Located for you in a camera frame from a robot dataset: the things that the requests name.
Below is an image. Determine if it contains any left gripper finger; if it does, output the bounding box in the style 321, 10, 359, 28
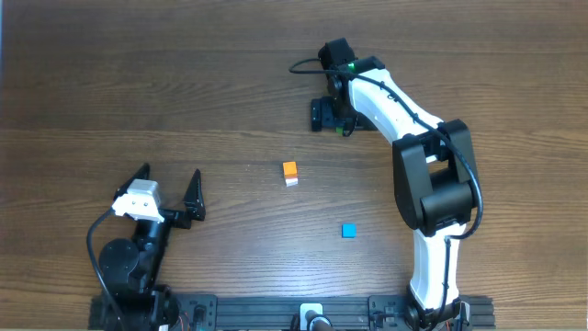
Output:
113, 163, 152, 200
182, 168, 207, 223

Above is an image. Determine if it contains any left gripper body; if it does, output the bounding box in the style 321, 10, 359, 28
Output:
158, 208, 194, 231

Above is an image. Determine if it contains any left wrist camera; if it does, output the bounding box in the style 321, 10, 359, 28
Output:
111, 178, 163, 224

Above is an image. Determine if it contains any mounting rail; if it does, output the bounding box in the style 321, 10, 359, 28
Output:
89, 293, 497, 331

